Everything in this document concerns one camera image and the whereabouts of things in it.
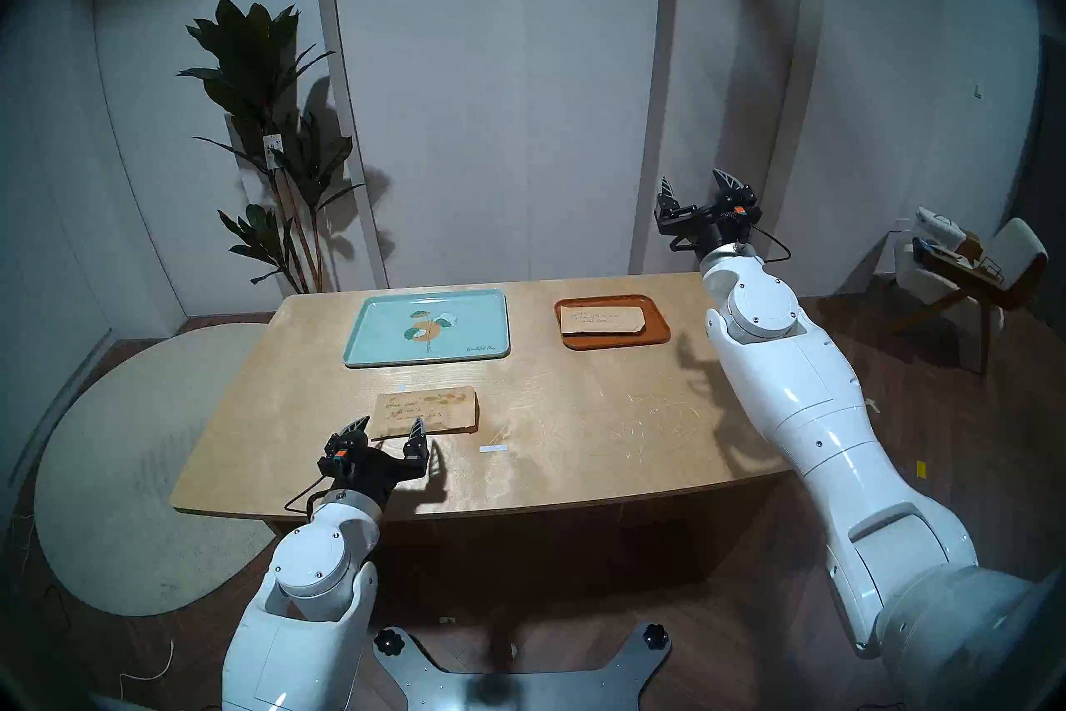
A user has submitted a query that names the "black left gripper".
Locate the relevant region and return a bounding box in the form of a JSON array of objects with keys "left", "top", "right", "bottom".
[{"left": 316, "top": 416, "right": 434, "bottom": 510}]

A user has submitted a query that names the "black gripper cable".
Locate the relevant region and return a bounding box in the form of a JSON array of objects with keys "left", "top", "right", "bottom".
[
  {"left": 285, "top": 472, "right": 334, "bottom": 514},
  {"left": 745, "top": 222, "right": 792, "bottom": 264}
]

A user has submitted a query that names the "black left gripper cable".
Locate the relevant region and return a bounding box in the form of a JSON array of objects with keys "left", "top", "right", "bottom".
[{"left": 285, "top": 472, "right": 334, "bottom": 514}]

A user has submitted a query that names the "white armchair with wooden frame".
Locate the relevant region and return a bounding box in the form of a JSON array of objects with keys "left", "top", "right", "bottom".
[{"left": 895, "top": 218, "right": 1049, "bottom": 373}]

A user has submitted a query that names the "grey metal robot base plate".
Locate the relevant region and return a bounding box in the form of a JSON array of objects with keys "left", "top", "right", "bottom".
[{"left": 373, "top": 622, "right": 671, "bottom": 711}]

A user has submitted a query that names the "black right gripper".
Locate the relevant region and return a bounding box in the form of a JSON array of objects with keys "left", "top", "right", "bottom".
[{"left": 654, "top": 169, "right": 761, "bottom": 253}]

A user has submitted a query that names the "tall green leafy plant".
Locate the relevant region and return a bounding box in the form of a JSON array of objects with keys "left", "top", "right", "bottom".
[{"left": 177, "top": 0, "right": 367, "bottom": 294}]

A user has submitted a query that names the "stained brown envelope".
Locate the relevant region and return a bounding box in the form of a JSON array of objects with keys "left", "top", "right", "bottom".
[{"left": 369, "top": 385, "right": 480, "bottom": 440}]

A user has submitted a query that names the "round beige rug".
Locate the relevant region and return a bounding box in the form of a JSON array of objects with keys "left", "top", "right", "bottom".
[{"left": 35, "top": 324, "right": 276, "bottom": 617}]

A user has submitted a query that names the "white box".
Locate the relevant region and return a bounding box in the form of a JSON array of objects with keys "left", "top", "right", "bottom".
[{"left": 914, "top": 206, "right": 967, "bottom": 248}]

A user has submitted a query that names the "white floor cable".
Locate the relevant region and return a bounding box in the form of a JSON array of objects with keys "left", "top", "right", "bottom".
[{"left": 119, "top": 640, "right": 174, "bottom": 698}]

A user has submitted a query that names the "teal tray with leaf print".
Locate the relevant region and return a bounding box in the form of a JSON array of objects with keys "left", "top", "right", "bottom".
[{"left": 343, "top": 289, "right": 511, "bottom": 369}]

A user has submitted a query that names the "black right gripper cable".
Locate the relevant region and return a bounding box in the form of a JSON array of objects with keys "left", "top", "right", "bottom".
[{"left": 745, "top": 222, "right": 792, "bottom": 264}]

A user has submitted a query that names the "plain brown envelope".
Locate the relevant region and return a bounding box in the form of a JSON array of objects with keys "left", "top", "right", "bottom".
[{"left": 560, "top": 304, "right": 646, "bottom": 337}]

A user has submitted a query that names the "orange tray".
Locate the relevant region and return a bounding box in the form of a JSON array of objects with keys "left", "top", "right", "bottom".
[{"left": 555, "top": 294, "right": 671, "bottom": 350}]

